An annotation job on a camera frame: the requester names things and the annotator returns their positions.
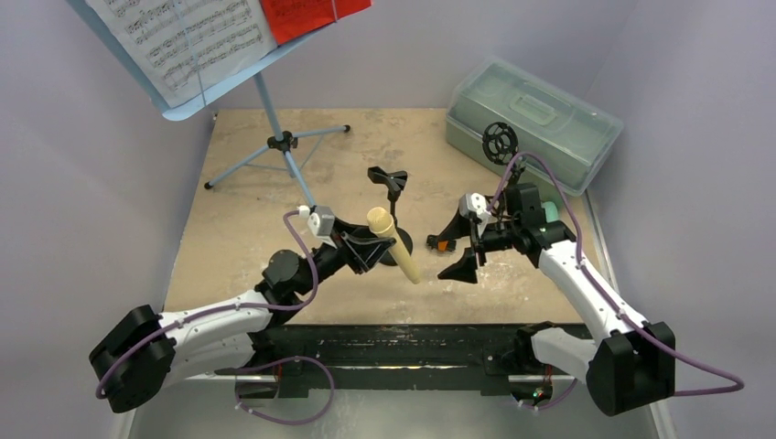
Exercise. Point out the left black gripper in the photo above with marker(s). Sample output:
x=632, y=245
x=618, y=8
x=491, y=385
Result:
x=356, y=245

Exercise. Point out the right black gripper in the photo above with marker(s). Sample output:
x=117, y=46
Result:
x=476, y=237

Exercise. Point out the cream yellow microphone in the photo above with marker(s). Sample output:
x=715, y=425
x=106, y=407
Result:
x=381, y=223

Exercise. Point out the black round-base mic stand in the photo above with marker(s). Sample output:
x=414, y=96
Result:
x=395, y=183

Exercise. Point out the mint green microphone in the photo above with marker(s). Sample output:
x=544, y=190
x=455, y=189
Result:
x=551, y=212

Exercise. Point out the black tripod shock-mount stand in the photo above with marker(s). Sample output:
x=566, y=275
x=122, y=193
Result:
x=500, y=144

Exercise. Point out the blue music stand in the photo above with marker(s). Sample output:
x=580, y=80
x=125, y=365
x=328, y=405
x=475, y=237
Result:
x=280, y=139

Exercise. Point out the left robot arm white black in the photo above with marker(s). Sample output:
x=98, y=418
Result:
x=147, y=351

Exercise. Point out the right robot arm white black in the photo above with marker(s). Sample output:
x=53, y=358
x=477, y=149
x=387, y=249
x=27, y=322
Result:
x=619, y=365

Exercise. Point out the green translucent storage case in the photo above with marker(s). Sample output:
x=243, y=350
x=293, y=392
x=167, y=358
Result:
x=573, y=137

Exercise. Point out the red sheet music page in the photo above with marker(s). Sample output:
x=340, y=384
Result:
x=290, y=19

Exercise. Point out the white sheet music page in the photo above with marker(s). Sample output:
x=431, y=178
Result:
x=186, y=46

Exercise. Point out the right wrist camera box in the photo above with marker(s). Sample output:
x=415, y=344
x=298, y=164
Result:
x=474, y=207

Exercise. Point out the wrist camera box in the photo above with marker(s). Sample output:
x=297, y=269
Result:
x=474, y=207
x=320, y=221

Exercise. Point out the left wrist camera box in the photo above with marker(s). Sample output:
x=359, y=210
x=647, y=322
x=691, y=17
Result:
x=320, y=221

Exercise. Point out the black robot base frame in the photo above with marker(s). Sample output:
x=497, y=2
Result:
x=490, y=359

